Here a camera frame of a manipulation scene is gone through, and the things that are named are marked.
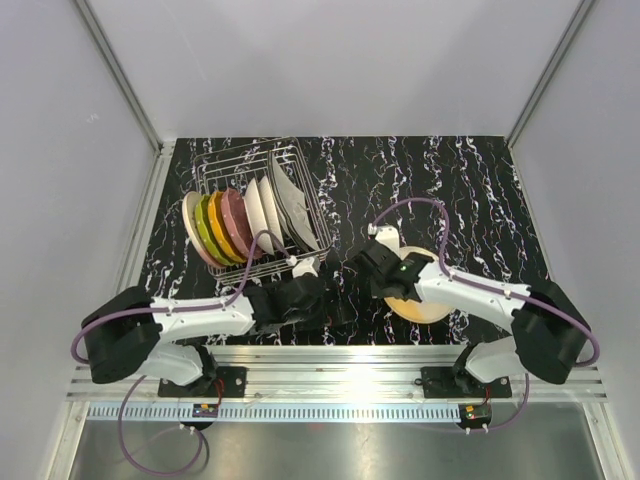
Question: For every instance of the orange polka dot plate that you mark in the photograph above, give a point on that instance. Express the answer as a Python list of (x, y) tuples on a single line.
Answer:
[(220, 233)]

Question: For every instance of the metal wire dish rack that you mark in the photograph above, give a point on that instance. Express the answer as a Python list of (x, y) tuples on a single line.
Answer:
[(235, 167)]

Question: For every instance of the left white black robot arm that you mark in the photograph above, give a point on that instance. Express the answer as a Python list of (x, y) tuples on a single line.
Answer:
[(134, 333)]

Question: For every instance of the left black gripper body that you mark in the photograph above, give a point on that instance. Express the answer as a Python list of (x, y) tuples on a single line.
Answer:
[(314, 317)]

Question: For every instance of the left aluminium frame post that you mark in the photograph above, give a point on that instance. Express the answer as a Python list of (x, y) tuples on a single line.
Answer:
[(110, 59)]

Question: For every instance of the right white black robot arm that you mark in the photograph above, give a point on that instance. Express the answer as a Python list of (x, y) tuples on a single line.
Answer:
[(546, 334)]

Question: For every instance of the aluminium frame post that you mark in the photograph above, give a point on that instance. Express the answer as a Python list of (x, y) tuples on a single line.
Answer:
[(110, 59), (571, 31)]

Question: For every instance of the green polka dot plate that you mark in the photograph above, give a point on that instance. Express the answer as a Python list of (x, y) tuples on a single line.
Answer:
[(206, 234)]

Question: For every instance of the white slotted cable duct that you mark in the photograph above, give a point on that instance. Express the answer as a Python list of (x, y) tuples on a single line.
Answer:
[(240, 412)]

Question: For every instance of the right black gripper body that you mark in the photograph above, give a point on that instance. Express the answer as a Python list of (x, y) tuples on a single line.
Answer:
[(377, 287)]

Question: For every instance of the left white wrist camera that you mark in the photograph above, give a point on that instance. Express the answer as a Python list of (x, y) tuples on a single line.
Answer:
[(302, 267)]

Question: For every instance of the white square plate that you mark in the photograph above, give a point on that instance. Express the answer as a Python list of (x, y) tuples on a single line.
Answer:
[(304, 236), (280, 180)]

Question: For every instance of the pink polka dot plate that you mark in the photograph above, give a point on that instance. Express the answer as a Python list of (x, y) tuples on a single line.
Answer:
[(236, 221)]

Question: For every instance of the black marble pattern mat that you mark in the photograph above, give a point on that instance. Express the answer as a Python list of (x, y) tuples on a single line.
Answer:
[(457, 192)]

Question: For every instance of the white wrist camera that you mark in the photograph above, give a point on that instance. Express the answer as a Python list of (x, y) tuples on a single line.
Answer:
[(302, 267), (387, 236)]

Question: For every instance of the cream round plate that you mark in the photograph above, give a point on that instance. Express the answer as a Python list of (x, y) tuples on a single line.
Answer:
[(188, 214), (414, 311)]

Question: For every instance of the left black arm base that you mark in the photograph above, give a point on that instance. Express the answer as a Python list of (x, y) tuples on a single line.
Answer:
[(229, 380)]

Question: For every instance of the aluminium mounting rail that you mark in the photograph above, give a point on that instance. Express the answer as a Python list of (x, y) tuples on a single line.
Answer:
[(344, 374)]

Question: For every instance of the floral patterned brown plate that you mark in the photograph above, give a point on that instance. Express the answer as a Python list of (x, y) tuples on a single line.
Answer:
[(270, 208)]

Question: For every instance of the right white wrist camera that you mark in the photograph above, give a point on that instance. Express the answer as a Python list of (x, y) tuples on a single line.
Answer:
[(387, 236)]

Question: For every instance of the right aluminium frame post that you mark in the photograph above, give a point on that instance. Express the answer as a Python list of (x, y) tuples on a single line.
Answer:
[(571, 31)]

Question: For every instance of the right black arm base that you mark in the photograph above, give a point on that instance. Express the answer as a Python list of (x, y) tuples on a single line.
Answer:
[(439, 382)]

